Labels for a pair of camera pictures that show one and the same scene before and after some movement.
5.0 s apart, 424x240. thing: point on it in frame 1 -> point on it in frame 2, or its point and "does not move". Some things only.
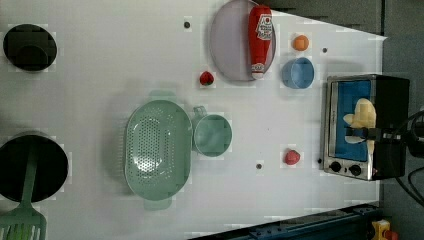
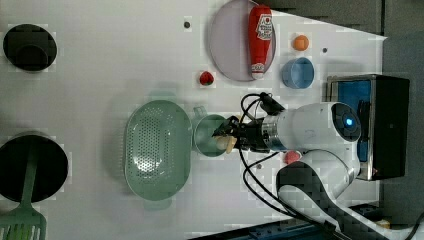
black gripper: (377, 134) -> (250, 137)
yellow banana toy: (364, 116) -> (229, 141)
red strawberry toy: (206, 78) does not move
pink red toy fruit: (292, 157) does not move
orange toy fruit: (300, 43) does not move
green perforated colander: (158, 147) does not move
